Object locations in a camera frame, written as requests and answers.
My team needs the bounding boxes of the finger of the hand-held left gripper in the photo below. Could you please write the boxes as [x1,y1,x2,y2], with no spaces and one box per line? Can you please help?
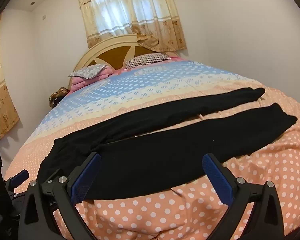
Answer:
[4,169,30,188]

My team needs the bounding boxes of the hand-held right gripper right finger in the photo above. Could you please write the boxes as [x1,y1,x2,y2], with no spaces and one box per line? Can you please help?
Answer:
[202,152,292,240]

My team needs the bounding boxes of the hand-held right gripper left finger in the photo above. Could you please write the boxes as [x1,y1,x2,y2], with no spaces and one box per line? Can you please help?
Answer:
[18,152,102,240]

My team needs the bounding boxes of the black pants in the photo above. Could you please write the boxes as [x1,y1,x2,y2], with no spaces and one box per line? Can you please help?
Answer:
[36,87,298,201]

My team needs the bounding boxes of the beige floral window curtain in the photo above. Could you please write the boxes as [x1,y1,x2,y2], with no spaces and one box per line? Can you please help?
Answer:
[76,0,188,53]
[0,12,21,140]

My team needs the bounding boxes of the brown patterned bag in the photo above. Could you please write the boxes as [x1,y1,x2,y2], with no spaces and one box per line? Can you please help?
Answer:
[49,87,71,108]

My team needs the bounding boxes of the pink folded blanket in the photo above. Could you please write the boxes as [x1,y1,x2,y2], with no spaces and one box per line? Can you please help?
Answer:
[70,67,114,92]

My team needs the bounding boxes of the grey patterned pillow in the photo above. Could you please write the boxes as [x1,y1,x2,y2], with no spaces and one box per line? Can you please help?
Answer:
[68,64,108,78]

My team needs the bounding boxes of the cream and brown headboard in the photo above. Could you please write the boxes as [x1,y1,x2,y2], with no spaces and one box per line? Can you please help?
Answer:
[69,34,178,90]

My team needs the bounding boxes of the striped pillow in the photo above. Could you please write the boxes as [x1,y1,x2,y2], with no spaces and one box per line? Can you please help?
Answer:
[124,53,172,69]

